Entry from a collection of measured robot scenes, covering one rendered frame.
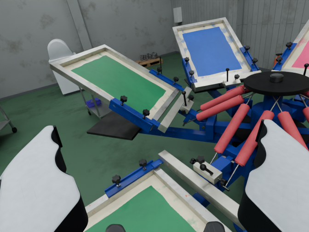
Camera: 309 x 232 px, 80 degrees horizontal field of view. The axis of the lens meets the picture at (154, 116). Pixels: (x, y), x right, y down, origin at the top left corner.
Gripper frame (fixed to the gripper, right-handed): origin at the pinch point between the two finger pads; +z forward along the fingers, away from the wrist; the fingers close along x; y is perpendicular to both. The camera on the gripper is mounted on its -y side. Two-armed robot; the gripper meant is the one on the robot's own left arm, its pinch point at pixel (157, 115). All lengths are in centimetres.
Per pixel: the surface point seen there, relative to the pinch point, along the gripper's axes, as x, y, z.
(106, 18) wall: -160, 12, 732
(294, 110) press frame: 93, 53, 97
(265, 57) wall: 271, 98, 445
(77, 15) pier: -241, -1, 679
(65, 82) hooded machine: -254, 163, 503
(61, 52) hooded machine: -248, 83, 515
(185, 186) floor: 32, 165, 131
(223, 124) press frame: 45, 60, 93
